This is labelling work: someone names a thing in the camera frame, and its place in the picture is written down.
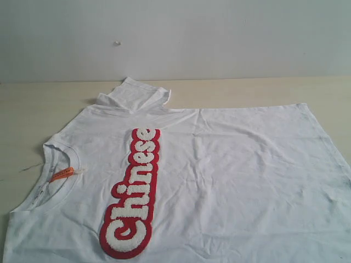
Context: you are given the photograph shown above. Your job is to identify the white t-shirt red lettering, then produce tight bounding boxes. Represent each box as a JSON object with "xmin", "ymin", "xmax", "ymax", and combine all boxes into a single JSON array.
[{"xmin": 3, "ymin": 78, "xmax": 350, "ymax": 262}]

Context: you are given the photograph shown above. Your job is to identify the orange neck tag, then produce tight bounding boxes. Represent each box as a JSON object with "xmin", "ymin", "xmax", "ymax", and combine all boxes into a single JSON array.
[{"xmin": 50, "ymin": 167, "xmax": 75, "ymax": 182}]

